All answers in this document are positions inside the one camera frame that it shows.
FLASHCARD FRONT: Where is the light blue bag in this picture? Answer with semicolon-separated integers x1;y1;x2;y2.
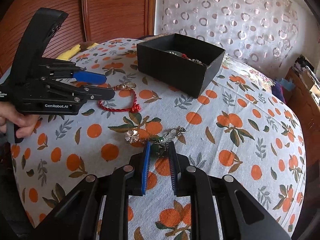
281;79;295;90

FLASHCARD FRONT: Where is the stack of papers and boxes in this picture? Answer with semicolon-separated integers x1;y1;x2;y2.
295;55;320;93

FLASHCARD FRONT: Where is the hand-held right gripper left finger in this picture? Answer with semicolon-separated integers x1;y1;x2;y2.
32;141;152;240

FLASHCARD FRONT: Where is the pale flower brooch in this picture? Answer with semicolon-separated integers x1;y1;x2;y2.
125;129;144;144

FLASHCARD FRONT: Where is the pearl necklace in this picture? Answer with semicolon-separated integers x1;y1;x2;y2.
189;57;208;66

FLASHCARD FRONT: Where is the black cardboard box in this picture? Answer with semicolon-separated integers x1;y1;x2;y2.
136;33;226;99

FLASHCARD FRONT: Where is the green bead silver charm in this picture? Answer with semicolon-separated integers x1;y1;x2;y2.
150;127;187;158

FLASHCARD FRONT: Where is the floral bed quilt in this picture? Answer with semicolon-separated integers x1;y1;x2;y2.
220;55;275;88

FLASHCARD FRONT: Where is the red cord bracelet gold clasp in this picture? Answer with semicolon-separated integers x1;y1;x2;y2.
99;82;142;113

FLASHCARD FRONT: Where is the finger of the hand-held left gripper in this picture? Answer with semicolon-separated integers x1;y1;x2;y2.
47;83;116;101
50;65;107;84

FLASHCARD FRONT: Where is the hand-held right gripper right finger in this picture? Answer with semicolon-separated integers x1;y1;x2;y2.
168;141;292;240

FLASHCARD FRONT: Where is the ring patterned sheer curtain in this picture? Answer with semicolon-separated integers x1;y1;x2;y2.
154;0;300;73

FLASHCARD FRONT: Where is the person's left hand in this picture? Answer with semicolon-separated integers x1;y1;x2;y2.
0;100;39;139

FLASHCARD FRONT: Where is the yellow plush toy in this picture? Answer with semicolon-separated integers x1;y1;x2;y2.
59;42;100;62

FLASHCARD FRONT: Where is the dark blue blanket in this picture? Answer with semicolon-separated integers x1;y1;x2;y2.
272;84;288;101

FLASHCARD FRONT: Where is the long wooden cabinet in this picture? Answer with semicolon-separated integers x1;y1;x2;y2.
285;67;320;140

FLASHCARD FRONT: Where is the orange print tablecloth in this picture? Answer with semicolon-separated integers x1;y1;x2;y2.
10;38;307;240

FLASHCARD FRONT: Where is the wooden slatted wardrobe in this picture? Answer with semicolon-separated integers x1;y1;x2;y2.
0;0;158;73

